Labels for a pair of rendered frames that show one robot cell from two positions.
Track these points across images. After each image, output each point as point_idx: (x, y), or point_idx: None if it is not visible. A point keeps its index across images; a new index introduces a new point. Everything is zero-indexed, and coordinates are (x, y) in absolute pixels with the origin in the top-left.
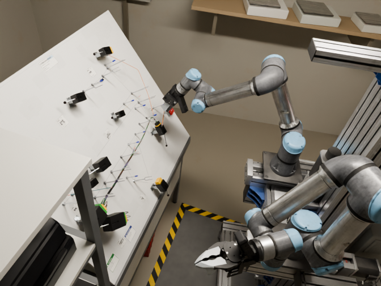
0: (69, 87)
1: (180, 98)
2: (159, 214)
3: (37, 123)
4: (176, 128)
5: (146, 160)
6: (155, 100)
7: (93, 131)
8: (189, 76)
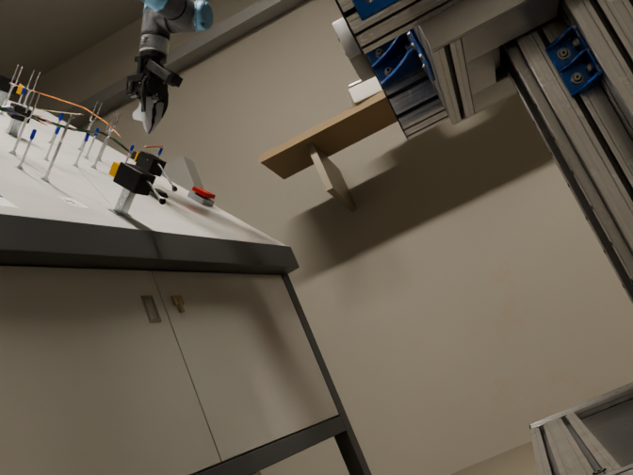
0: None
1: (152, 60)
2: (229, 406)
3: None
4: (232, 221)
5: (105, 191)
6: (157, 181)
7: None
8: (145, 4)
